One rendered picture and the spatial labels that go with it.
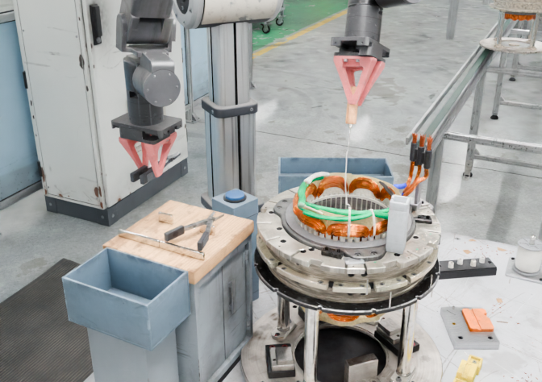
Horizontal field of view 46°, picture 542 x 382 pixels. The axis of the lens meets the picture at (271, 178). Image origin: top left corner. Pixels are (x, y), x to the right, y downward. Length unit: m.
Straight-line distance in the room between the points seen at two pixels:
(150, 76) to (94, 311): 0.38
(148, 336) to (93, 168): 2.41
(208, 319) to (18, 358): 1.60
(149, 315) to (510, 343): 0.77
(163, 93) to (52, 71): 2.39
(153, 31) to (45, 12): 2.28
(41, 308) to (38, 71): 1.19
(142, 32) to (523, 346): 0.96
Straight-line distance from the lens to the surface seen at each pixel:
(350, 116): 1.04
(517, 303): 1.56
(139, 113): 1.05
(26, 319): 2.87
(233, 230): 1.16
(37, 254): 3.34
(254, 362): 1.27
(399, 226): 1.02
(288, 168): 1.47
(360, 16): 1.04
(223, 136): 1.47
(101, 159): 3.34
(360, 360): 1.17
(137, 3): 0.98
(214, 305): 1.16
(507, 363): 1.38
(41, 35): 3.32
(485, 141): 2.77
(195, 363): 1.16
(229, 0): 1.37
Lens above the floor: 1.63
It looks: 24 degrees down
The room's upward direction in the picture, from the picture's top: straight up
